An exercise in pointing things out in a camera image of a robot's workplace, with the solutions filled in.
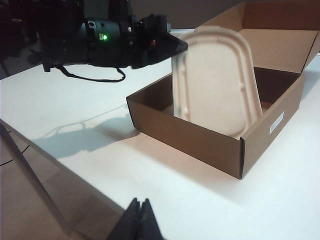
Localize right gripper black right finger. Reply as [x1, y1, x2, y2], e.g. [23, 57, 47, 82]
[136, 198, 164, 240]

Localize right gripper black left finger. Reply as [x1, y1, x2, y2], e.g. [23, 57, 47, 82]
[105, 197, 142, 240]

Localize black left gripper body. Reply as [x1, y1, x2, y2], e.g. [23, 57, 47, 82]
[118, 14, 152, 70]

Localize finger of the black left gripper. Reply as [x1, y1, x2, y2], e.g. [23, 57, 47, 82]
[148, 13, 189, 65]

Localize beige moulded pulp lid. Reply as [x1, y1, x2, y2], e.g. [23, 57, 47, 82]
[171, 24, 264, 140]

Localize open brown cardboard box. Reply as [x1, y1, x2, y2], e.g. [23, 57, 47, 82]
[125, 0, 320, 181]

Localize thin black cable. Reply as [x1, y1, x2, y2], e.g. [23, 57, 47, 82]
[57, 64, 126, 83]

